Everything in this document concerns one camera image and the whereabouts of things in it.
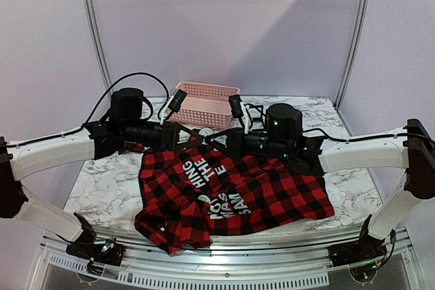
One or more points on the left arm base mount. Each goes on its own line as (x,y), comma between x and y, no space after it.
(106,252)

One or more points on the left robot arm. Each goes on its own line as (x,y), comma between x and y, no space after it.
(37,174)

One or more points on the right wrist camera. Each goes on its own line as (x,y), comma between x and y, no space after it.
(240,112)

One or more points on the aluminium front rail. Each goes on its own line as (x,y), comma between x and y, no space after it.
(274,260)

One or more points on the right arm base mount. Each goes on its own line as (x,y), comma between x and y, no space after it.
(363,256)

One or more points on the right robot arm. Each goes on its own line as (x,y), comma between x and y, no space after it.
(409,148)

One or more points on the red black plaid shirt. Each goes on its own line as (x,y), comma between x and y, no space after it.
(247,195)

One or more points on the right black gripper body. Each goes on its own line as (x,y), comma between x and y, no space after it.
(238,138)

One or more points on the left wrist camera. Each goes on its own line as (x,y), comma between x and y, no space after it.
(171,106)

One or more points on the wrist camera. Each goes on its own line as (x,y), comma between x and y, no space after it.
(240,112)
(171,106)

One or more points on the pink plastic basket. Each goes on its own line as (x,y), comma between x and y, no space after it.
(205,105)

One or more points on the black display box left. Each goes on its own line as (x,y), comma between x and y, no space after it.
(256,115)

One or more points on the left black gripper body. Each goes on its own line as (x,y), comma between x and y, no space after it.
(132,134)

